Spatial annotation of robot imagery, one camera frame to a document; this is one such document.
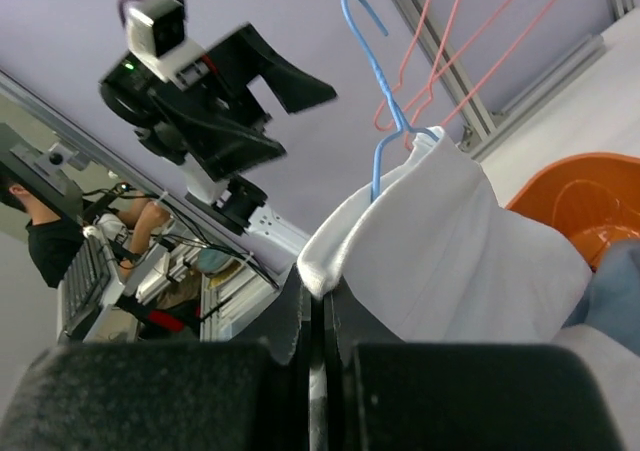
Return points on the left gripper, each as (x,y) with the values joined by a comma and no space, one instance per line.
(217,120)

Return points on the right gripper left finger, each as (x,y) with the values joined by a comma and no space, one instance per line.
(247,393)

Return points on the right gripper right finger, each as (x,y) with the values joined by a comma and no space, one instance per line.
(386,394)

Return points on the white garment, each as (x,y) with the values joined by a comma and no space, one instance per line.
(436,258)

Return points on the pink hanger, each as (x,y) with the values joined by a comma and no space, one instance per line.
(431,36)
(506,45)

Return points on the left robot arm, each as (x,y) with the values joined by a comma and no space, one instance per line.
(237,204)

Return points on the background desk equipment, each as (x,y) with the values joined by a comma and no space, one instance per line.
(101,280)

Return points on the seated person in black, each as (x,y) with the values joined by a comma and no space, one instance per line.
(53,241)

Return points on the orange plastic basket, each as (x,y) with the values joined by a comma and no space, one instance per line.
(592,199)

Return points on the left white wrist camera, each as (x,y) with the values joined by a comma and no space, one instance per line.
(156,35)

